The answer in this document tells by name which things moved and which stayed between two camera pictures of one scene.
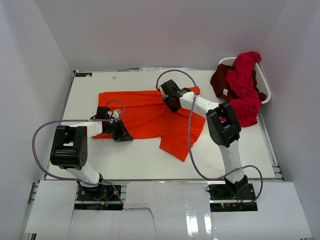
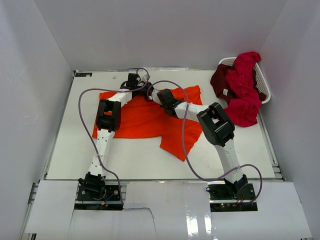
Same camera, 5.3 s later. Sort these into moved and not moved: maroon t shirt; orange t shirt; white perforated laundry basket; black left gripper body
Moved: black left gripper body
Not moved: white perforated laundry basket; maroon t shirt; orange t shirt
